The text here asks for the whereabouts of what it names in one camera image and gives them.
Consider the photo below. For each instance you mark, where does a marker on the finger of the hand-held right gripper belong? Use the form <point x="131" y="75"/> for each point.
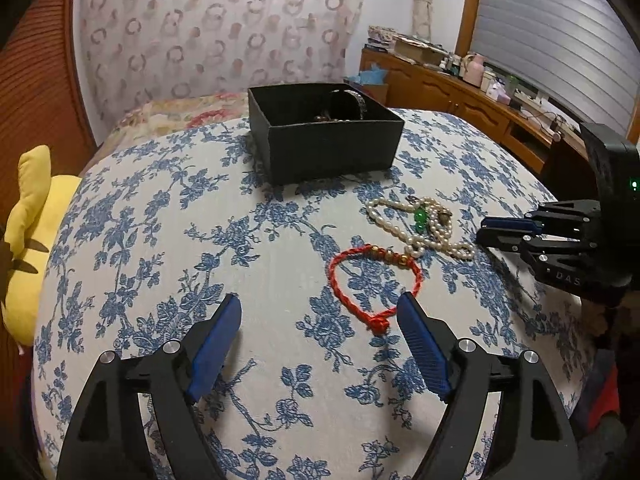
<point x="505" y="240"/>
<point x="505" y="223"/>

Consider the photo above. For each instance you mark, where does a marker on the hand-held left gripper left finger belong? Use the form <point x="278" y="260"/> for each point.
<point x="217" y="345"/>

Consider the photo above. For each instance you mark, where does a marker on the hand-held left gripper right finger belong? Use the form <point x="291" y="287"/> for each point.
<point x="422" y="350"/>

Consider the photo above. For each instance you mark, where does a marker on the black square box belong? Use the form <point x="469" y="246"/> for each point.
<point x="330" y="155"/>

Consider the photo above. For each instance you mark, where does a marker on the silver bangle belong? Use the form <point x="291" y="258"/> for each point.
<point x="356" y="101"/>

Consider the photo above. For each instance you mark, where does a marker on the person's right hand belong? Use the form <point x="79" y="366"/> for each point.
<point x="595" y="319"/>

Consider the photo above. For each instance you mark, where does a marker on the green bead pendant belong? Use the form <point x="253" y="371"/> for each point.
<point x="420" y="217"/>

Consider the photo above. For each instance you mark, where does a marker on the blue floral tablecloth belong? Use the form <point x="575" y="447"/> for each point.
<point x="260" y="260"/>

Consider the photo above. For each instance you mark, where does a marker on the green bottle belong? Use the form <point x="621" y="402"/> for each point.
<point x="513" y="85"/>

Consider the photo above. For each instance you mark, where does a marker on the long wooden cabinet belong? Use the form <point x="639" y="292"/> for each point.
<point x="450" y="95"/>

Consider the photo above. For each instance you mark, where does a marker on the grey window blind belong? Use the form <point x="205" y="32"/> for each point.
<point x="560" y="25"/>

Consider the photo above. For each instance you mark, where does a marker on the pink thermos jug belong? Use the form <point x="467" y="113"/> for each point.
<point x="472" y="67"/>

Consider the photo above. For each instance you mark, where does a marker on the cardboard box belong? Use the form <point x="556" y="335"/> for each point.
<point x="415" y="50"/>

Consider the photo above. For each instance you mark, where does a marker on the stack of patterned cloths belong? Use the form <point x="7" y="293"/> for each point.
<point x="380" y="37"/>

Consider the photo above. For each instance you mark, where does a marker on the yellow plush toy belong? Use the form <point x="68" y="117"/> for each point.
<point x="45" y="200"/>

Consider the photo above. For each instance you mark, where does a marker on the tied beige window curtain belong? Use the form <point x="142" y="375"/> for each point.
<point x="421" y="5"/>

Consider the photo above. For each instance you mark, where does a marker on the circle patterned sheer curtain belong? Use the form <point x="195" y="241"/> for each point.
<point x="215" y="35"/>

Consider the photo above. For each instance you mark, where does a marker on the wooden louvred wardrobe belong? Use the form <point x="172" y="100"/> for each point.
<point x="40" y="85"/>

